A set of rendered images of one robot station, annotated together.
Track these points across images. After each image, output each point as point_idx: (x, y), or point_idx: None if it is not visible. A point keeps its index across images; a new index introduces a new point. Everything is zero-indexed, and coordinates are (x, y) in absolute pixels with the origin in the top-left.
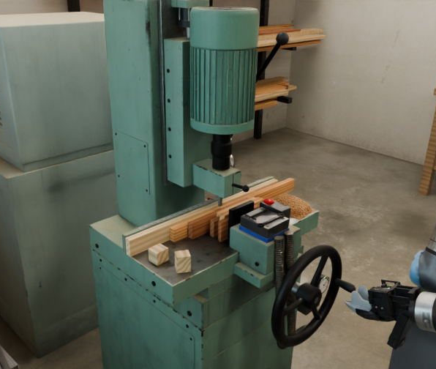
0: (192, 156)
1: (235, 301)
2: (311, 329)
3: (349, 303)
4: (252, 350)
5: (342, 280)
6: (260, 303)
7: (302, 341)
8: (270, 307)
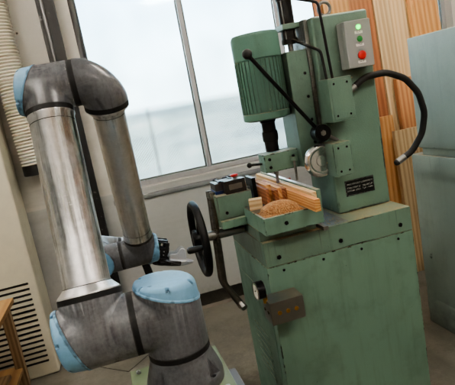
0: (288, 141)
1: (240, 238)
2: (204, 270)
3: (188, 259)
4: (255, 298)
5: (198, 246)
6: (250, 261)
7: (201, 270)
8: (256, 276)
